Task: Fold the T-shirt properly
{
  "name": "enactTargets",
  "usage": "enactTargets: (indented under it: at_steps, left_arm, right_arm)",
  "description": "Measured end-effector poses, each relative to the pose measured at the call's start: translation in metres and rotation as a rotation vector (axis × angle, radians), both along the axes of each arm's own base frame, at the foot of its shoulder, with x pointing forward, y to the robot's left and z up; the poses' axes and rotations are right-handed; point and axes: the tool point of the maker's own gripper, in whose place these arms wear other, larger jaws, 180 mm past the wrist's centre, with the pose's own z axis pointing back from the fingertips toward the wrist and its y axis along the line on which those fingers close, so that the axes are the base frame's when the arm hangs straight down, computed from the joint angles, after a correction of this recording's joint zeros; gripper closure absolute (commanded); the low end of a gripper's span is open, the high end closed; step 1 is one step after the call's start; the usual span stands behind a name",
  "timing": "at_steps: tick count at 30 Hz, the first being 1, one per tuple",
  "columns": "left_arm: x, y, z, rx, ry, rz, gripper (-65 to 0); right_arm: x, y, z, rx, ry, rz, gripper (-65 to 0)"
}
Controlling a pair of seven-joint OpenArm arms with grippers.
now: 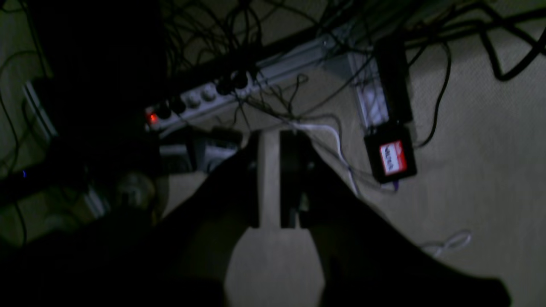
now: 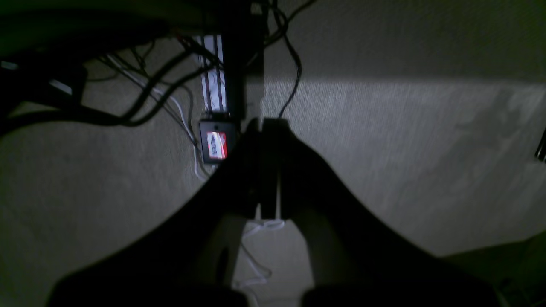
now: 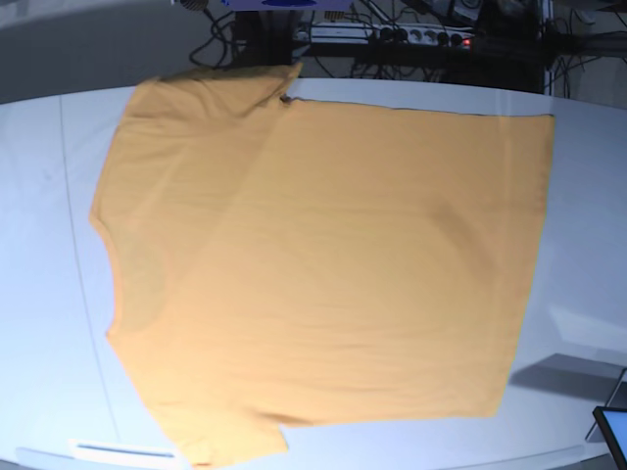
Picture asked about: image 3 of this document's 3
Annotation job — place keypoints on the yellow T-shirt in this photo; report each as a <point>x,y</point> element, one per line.
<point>287,262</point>

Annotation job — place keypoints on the white power strip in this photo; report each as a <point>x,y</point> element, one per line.
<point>416,34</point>

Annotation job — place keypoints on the white flat bar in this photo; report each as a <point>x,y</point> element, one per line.
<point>76,444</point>

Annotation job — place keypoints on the tablet screen on stand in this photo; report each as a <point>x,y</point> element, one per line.
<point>609,424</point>

